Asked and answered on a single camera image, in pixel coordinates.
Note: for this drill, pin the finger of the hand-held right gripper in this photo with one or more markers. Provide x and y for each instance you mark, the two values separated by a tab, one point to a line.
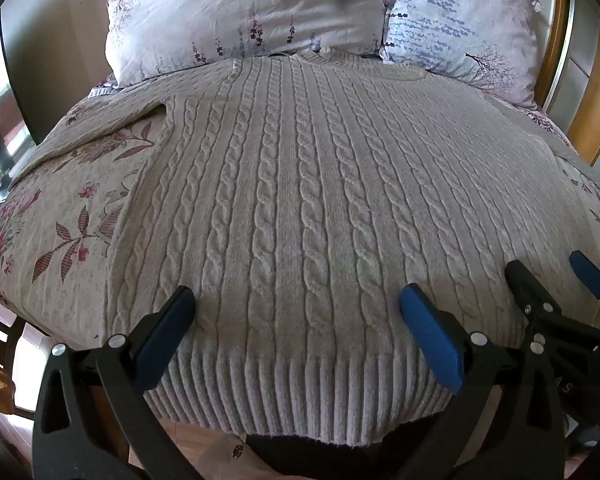
591	275
525	285

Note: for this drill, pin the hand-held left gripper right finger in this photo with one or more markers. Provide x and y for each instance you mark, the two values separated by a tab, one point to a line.
430	337

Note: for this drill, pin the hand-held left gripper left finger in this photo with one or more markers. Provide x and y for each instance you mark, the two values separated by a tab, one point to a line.
164	342

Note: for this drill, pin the dark wooden chair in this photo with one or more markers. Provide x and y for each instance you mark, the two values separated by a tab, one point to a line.
2	340

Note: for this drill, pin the floral bedsheet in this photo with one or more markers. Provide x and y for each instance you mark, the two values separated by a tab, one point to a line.
55	220

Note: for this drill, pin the wooden headboard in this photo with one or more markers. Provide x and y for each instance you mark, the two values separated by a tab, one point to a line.
590	75

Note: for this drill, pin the blue print pillow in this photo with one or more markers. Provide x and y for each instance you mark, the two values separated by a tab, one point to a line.
455	20

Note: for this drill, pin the black flat screen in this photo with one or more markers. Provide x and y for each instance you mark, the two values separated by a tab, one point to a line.
22	75

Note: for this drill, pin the pink floral pillow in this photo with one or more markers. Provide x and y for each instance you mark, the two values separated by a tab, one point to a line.
240	10

